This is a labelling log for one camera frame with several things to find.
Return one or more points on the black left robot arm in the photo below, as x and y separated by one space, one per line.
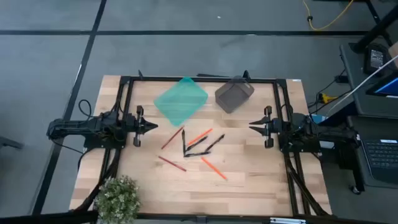
77 127

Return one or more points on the black power adapter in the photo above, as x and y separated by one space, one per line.
376 59

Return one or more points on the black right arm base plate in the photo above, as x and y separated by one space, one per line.
311 149

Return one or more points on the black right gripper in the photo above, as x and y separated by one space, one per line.
273 127

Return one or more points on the dark red pencil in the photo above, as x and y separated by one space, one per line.
172 164
172 137

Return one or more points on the grey chair base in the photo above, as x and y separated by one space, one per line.
9 143

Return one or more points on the black stand leg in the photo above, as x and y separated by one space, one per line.
377 29

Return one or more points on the black power plug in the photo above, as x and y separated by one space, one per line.
341 79

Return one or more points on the black aluminium table frame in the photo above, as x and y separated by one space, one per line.
149 79

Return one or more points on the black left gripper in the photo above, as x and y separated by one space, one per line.
138 126

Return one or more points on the small green artificial plant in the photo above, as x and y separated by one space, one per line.
116 199

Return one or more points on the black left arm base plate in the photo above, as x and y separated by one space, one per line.
93 144

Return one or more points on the teal translucent plastic bin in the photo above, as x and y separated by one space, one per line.
180 101

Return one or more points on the black laptop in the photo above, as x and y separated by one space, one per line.
382 155

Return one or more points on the grey translucent plastic bin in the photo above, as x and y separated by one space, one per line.
233 96

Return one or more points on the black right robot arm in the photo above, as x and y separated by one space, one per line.
311 129

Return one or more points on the black castor wheel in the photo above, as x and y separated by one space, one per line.
356 190

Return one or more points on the orange pencil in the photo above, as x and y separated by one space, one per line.
202 135
214 169

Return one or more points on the silver metal clamp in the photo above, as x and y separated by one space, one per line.
286 221

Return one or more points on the monitor with blue screen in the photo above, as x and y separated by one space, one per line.
388 88

